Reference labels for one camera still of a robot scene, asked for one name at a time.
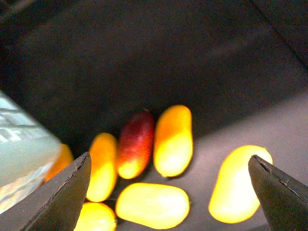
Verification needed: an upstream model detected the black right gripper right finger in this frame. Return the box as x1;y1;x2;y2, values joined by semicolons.
248;155;308;231

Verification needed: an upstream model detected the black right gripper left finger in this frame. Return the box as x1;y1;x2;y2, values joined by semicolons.
0;152;91;231

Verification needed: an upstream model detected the light blue plastic basket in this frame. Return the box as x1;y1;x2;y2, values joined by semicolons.
0;92;61;213

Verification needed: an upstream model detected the red yellow mango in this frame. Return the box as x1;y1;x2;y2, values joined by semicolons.
116;111;155;180

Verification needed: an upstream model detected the black lower fruit tray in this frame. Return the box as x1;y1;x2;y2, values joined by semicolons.
0;0;308;231

